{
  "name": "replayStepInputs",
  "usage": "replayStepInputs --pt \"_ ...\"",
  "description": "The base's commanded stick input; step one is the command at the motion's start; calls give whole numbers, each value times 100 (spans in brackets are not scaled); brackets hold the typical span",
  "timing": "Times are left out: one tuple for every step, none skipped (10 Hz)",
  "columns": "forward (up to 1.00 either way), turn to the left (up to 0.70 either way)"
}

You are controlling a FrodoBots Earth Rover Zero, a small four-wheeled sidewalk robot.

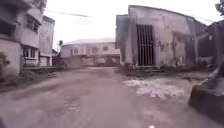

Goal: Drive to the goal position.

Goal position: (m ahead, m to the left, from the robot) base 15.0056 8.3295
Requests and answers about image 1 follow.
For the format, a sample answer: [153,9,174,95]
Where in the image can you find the dark concrete block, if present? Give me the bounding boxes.
[187,78,224,124]

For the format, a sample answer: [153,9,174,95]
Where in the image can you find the weathered grey concrete building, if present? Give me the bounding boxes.
[115,4,208,69]

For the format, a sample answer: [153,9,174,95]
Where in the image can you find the brown dirt road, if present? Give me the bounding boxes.
[0,66,224,128]

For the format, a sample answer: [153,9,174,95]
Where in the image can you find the pale multi-storey building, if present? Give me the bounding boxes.
[0,0,46,78]

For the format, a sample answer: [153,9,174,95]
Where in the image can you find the pale rubble patch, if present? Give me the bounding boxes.
[121,77,194,100]

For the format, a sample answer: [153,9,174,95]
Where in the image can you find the dark building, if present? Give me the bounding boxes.
[196,19,224,68]

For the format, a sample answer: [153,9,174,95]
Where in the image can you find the weedy verge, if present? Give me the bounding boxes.
[0,66,73,93]

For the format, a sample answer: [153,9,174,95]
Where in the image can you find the overhead wires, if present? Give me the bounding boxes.
[44,9,93,18]

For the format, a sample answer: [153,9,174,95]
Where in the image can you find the long low pale building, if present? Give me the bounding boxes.
[59,37,121,68]

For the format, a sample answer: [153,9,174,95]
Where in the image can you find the pale building with flat roof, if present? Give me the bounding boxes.
[38,15,56,68]

